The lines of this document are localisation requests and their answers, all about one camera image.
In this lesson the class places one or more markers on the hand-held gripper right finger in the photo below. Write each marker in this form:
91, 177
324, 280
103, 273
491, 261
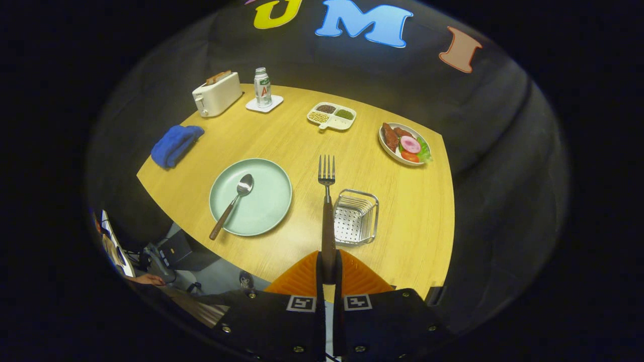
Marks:
387, 327

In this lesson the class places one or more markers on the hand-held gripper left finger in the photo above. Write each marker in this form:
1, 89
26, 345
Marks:
282, 327

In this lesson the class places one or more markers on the black box under table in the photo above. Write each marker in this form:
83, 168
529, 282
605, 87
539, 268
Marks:
181, 251

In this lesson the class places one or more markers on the pale green plate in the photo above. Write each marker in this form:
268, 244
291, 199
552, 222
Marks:
266, 201

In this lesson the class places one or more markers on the red tomato slice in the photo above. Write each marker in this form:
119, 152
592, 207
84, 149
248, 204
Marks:
409, 156

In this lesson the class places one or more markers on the white food plate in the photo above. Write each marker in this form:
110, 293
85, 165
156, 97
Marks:
388, 150

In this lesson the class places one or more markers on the green lettuce leaf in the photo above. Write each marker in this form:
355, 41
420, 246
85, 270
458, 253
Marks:
425, 150

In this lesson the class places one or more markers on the pink round food slice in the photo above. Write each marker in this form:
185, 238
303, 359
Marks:
410, 144

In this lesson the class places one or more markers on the brown meat piece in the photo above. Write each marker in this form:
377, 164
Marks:
403, 132
390, 137

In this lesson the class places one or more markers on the white divided bean dish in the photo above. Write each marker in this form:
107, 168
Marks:
334, 123

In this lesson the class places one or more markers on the blue folded cloth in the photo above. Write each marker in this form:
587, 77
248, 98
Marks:
173, 146

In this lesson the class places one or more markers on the white square coaster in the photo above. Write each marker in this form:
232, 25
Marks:
252, 106

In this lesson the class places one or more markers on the clear labelled water bottle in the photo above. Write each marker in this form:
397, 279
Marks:
262, 90

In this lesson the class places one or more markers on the white toaster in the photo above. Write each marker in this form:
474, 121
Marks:
219, 96

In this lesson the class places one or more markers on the toast slice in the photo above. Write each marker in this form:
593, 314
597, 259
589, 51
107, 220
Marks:
219, 77

